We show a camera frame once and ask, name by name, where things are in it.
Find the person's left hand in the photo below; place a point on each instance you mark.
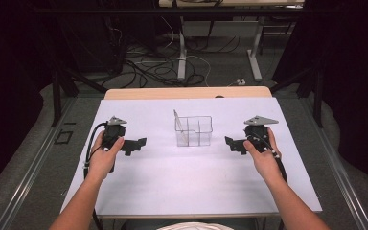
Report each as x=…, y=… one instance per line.
x=103, y=159

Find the person's right hand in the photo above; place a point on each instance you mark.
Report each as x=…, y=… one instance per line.
x=263, y=163

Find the thin pale stick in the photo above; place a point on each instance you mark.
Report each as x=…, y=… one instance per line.
x=179, y=123

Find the white-legged desk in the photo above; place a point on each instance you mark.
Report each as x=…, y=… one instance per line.
x=181, y=48

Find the white plug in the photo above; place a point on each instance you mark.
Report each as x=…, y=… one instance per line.
x=241, y=81

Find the white table cover board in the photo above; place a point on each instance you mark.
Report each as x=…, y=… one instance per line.
x=185, y=182

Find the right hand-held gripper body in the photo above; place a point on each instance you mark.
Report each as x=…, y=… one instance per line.
x=258, y=134

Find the person's white clothing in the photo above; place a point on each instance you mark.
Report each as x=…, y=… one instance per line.
x=195, y=226

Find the metal floor rail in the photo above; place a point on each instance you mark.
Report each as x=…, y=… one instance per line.
x=341, y=179
x=28, y=179

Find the black horizontal bar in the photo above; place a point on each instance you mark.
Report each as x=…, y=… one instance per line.
x=108, y=11

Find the black metal stand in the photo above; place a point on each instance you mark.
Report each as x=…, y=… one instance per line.
x=59, y=92
x=316, y=92

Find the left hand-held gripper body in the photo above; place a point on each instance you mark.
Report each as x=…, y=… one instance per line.
x=113, y=131

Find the clear plastic compartment organizer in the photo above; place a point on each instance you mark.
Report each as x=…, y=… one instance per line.
x=194, y=134

